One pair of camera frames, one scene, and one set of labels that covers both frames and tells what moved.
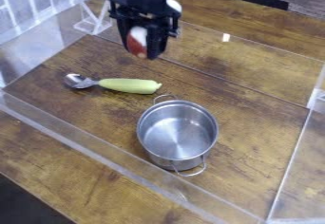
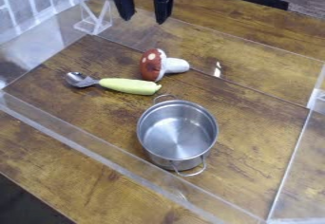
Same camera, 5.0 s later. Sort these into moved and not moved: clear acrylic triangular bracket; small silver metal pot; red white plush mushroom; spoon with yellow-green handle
Moved: red white plush mushroom
Not moved: small silver metal pot; spoon with yellow-green handle; clear acrylic triangular bracket
